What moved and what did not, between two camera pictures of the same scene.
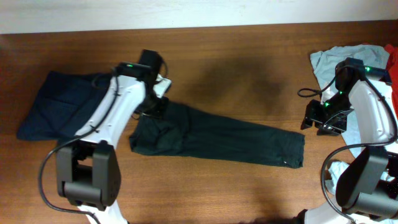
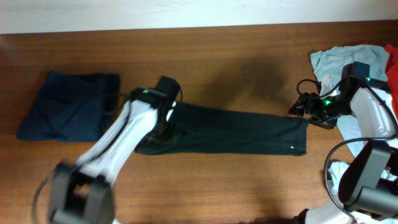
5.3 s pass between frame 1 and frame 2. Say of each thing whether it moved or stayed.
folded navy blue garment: stayed
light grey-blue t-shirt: stayed
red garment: stayed
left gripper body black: moved
